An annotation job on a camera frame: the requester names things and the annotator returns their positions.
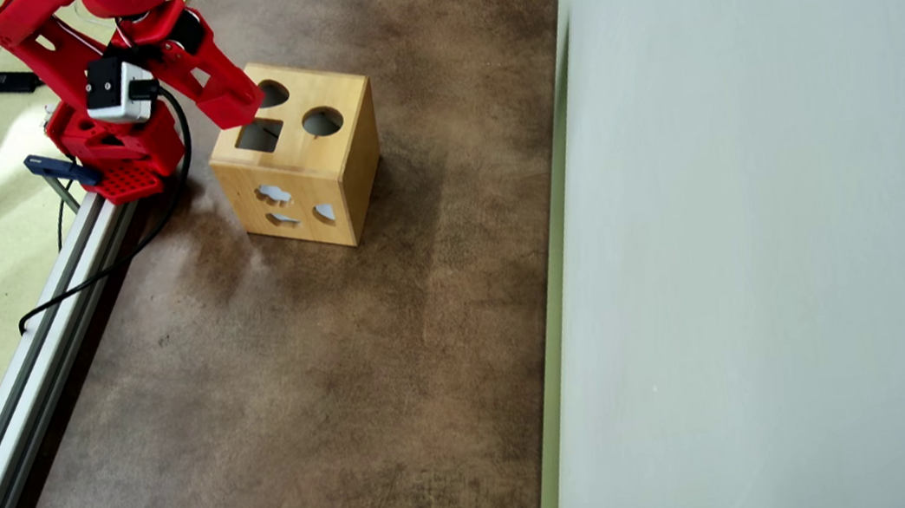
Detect red wooden cube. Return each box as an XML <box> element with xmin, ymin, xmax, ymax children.
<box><xmin>226</xmin><ymin>88</ymin><xmax>268</xmax><ymax>129</ymax></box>

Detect black power adapter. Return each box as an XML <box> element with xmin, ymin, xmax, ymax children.
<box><xmin>0</xmin><ymin>64</ymin><xmax>43</xmax><ymax>97</ymax></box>

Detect black camera cable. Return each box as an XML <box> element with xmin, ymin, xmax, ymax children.
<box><xmin>0</xmin><ymin>74</ymin><xmax>214</xmax><ymax>336</ymax></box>

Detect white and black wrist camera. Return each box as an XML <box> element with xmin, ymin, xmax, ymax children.
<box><xmin>80</xmin><ymin>50</ymin><xmax>165</xmax><ymax>129</ymax></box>

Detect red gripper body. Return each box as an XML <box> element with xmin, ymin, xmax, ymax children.
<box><xmin>113</xmin><ymin>0</ymin><xmax>212</xmax><ymax>73</ymax></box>

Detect wooden shape sorter box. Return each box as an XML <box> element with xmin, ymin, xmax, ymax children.
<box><xmin>197</xmin><ymin>47</ymin><xmax>394</xmax><ymax>265</ymax></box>

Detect blue table clamp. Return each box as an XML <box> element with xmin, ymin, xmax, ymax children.
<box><xmin>23</xmin><ymin>145</ymin><xmax>108</xmax><ymax>219</ymax></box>

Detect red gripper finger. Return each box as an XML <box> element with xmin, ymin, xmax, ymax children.
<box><xmin>197</xmin><ymin>19</ymin><xmax>266</xmax><ymax>107</ymax></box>
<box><xmin>167</xmin><ymin>52</ymin><xmax>238</xmax><ymax>137</ymax></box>

